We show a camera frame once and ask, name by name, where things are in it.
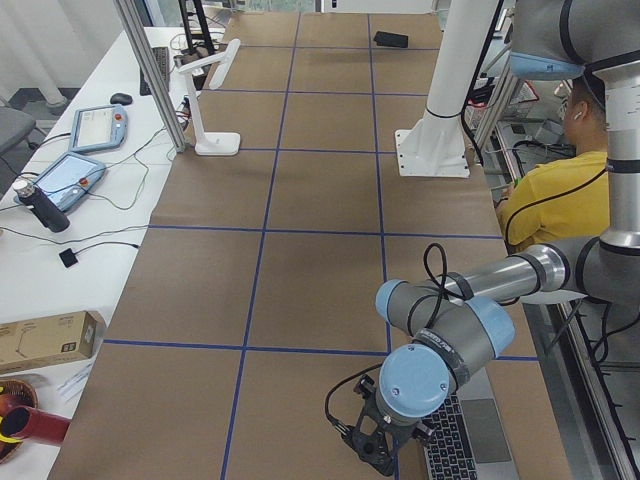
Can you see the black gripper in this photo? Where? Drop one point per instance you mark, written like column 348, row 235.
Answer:
column 424, row 431

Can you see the grey laptop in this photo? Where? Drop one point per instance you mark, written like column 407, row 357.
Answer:
column 470, row 442

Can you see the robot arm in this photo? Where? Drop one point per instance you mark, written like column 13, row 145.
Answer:
column 456, row 323

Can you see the white desk lamp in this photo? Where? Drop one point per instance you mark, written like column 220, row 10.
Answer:
column 211, row 143

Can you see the black computer mouse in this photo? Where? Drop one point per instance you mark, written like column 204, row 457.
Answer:
column 121, row 99

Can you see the person in yellow shirt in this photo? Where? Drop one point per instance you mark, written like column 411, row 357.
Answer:
column 569, row 197

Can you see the brown cardboard box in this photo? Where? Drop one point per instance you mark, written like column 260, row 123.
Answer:
column 48, row 341

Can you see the red cylinder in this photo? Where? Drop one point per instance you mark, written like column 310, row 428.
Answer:
column 24, row 423

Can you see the small black square device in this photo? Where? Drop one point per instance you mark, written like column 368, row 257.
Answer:
column 68, row 258

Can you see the wicker fruit basket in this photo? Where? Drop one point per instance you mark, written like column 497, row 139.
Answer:
column 14, row 393

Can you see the black wallet case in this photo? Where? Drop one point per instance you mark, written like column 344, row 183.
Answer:
column 391, row 40

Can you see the near blue teach pendant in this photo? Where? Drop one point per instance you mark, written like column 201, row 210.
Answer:
column 66, row 181

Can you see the blue teach pendant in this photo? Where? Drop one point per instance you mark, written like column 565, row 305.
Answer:
column 97, row 129
column 66, row 181

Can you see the far blue teach pendant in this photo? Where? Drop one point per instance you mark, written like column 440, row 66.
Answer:
column 97, row 129

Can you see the black water bottle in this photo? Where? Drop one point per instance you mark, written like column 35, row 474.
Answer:
column 31, row 196

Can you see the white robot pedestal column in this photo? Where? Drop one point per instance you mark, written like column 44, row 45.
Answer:
column 435, row 146

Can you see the aluminium frame post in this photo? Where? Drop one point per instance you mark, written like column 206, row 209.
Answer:
column 142, row 50

